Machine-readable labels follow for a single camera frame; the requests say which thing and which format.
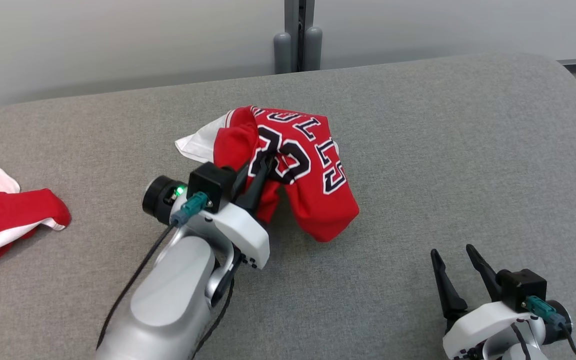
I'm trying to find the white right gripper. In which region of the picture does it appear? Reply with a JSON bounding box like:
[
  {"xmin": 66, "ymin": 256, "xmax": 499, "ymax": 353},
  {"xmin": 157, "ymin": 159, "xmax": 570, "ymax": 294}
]
[{"xmin": 430, "ymin": 244, "xmax": 548, "ymax": 360}]

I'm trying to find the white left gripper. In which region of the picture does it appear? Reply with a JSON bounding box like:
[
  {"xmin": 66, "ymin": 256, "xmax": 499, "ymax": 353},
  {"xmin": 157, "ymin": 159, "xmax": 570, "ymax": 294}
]
[{"xmin": 180, "ymin": 153, "xmax": 279, "ymax": 271}]

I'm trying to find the red basketball jersey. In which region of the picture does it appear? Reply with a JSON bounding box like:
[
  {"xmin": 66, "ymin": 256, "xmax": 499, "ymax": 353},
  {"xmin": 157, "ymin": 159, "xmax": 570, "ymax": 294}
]
[{"xmin": 175, "ymin": 105, "xmax": 360, "ymax": 243}]

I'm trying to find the red and white garment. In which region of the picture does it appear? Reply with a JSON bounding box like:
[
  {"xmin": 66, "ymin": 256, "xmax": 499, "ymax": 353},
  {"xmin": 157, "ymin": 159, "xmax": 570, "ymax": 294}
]
[{"xmin": 0, "ymin": 155, "xmax": 72, "ymax": 275}]

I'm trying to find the grey fabric sofa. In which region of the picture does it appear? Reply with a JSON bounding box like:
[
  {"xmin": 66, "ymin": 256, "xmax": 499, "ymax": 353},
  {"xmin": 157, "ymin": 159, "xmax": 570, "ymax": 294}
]
[{"xmin": 0, "ymin": 51, "xmax": 576, "ymax": 360}]

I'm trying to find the left camera cable teal plug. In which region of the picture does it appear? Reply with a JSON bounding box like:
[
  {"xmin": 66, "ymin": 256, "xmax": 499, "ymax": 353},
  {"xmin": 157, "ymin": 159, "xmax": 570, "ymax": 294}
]
[{"xmin": 95, "ymin": 191, "xmax": 212, "ymax": 351}]

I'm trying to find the camera cable teal plug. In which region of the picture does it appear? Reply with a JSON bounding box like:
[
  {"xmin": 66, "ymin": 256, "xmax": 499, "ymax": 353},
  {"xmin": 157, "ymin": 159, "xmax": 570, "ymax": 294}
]
[
  {"xmin": 524, "ymin": 295, "xmax": 576, "ymax": 360},
  {"xmin": 95, "ymin": 191, "xmax": 212, "ymax": 351}
]

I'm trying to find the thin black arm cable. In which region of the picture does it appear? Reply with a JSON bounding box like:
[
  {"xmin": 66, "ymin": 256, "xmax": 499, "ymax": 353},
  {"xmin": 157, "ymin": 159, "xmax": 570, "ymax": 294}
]
[
  {"xmin": 188, "ymin": 250, "xmax": 244, "ymax": 360},
  {"xmin": 510, "ymin": 322, "xmax": 536, "ymax": 360}
]

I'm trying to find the right camera cable teal plug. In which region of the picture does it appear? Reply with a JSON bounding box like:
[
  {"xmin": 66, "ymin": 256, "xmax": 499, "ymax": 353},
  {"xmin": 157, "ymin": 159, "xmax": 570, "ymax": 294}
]
[{"xmin": 524, "ymin": 295, "xmax": 576, "ymax": 360}]

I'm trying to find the grey rounded post foot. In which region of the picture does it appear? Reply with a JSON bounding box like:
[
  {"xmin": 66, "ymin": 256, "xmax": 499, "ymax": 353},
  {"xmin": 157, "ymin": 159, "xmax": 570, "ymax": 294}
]
[
  {"xmin": 304, "ymin": 26, "xmax": 323, "ymax": 71},
  {"xmin": 273, "ymin": 32, "xmax": 293, "ymax": 75}
]

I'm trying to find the grey partition post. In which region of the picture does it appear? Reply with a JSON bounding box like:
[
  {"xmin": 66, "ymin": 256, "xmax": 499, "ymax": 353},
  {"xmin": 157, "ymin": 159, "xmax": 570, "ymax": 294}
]
[{"xmin": 284, "ymin": 0, "xmax": 315, "ymax": 73}]

